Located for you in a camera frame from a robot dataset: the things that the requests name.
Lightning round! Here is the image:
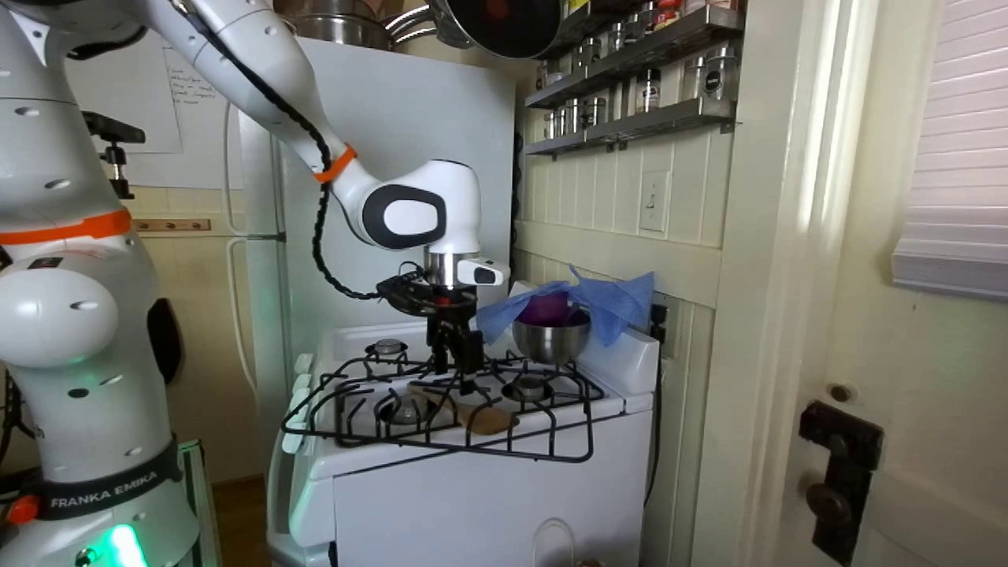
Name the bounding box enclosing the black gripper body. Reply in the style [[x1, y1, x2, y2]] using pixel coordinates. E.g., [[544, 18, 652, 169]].
[[402, 272, 487, 341]]

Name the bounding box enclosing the black wire dish rack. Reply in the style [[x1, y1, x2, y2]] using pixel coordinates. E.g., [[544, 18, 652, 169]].
[[278, 354, 612, 466]]

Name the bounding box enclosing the blue striped towel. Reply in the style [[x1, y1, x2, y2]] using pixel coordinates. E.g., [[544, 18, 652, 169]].
[[472, 267, 660, 351]]

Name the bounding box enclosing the round stove burner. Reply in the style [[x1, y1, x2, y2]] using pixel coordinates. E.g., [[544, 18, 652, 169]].
[[500, 377, 556, 411], [361, 337, 414, 367]]

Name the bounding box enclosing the white gas stove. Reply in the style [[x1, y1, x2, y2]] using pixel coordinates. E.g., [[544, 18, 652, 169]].
[[266, 281, 664, 567]]

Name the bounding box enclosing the brown round disc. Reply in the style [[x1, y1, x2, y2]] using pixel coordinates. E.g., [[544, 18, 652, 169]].
[[467, 406, 522, 442]]

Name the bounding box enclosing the black frying pan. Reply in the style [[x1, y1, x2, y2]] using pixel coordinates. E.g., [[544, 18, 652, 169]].
[[428, 0, 570, 62]]

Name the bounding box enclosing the steel pot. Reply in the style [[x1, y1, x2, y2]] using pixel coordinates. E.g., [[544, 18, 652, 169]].
[[278, 0, 439, 51]]

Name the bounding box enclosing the white paper sheet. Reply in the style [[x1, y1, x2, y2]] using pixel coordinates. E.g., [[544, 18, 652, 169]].
[[64, 29, 240, 193]]

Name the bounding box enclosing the black door lock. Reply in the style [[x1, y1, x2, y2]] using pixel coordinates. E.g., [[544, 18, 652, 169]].
[[797, 399, 889, 567]]

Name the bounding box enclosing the white panel door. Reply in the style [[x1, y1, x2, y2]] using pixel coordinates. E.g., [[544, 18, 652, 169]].
[[815, 0, 1008, 567]]

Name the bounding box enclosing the white window blind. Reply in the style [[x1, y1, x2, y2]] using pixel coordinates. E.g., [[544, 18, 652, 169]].
[[889, 0, 1008, 305]]

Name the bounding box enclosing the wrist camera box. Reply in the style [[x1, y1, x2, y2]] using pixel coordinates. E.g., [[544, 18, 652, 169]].
[[458, 259, 510, 297]]

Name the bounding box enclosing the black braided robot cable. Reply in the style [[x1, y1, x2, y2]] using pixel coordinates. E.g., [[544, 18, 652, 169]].
[[177, 0, 391, 305]]

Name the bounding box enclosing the black wall outlet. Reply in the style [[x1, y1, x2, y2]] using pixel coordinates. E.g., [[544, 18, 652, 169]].
[[648, 302, 673, 351]]

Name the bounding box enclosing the cream wall switch plate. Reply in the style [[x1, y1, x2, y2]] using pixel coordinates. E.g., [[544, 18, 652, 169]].
[[637, 168, 671, 238]]

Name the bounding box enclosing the metal wall spice rack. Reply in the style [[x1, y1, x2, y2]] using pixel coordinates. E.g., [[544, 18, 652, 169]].
[[522, 0, 751, 162]]

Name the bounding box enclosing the black camera on stand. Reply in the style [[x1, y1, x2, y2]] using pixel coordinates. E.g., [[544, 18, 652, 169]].
[[81, 112, 147, 203]]

